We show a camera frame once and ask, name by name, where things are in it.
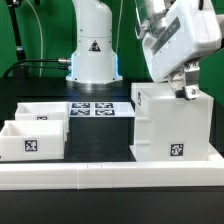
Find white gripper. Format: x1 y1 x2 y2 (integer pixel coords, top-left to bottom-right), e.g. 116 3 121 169
142 0 222 100

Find white drawer cabinet frame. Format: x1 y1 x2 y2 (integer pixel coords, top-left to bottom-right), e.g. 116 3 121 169
131 83 213 162

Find white front drawer box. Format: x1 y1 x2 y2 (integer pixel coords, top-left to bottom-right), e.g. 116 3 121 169
0 120 66 161

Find white drawer box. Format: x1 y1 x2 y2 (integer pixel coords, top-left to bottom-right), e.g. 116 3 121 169
0 120 66 161
15 102 69 121

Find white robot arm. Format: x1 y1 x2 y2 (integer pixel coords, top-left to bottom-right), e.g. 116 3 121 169
66 0 224 100

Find white rear drawer box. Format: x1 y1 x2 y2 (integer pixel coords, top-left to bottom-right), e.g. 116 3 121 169
15 102 69 121

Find white marker tag plate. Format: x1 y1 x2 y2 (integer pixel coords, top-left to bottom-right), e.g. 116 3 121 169
69 102 135 117

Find white L-shaped boundary fence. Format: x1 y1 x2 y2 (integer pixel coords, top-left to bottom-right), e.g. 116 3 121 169
0 148 224 191

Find black cables at base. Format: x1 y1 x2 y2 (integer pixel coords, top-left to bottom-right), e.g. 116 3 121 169
2 57 73 79

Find black camera stand pole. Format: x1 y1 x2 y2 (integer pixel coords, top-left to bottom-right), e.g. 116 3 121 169
3 0 29 78

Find grey hanging cable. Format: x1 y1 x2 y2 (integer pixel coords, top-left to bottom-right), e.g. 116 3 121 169
25 0 45 78

